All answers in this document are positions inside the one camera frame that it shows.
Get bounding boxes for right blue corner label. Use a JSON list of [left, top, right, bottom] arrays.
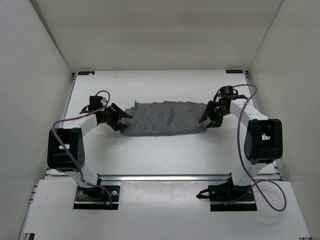
[[225, 69, 243, 74]]

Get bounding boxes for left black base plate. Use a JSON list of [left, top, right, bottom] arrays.
[[73, 182, 121, 210]]

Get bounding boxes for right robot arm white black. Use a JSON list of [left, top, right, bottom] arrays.
[[199, 96, 283, 200]]

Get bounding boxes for left blue corner label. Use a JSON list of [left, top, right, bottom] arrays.
[[77, 71, 95, 76]]

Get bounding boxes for blue corner label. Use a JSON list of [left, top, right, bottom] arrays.
[[77, 71, 95, 76], [225, 69, 243, 74]]

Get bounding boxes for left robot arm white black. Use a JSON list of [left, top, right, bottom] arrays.
[[47, 103, 132, 199]]

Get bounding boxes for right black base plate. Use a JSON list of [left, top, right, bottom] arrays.
[[196, 182, 258, 212]]

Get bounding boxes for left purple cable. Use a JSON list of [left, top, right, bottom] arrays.
[[51, 90, 112, 208]]

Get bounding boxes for aluminium front rail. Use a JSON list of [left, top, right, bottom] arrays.
[[100, 174, 229, 182]]

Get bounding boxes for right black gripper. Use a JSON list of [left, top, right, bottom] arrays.
[[200, 101, 230, 128]]

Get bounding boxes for grey pleated skirt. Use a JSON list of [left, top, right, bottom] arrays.
[[120, 101, 210, 137]]

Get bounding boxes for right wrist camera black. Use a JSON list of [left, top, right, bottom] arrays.
[[213, 85, 248, 102]]

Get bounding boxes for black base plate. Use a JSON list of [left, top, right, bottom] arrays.
[[196, 182, 258, 212], [73, 182, 121, 210]]

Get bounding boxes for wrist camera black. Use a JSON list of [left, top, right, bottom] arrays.
[[213, 85, 248, 102], [79, 95, 107, 114]]

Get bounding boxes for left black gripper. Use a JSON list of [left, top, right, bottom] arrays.
[[101, 102, 132, 132]]

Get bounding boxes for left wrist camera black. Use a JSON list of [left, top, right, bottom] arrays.
[[79, 95, 107, 114]]

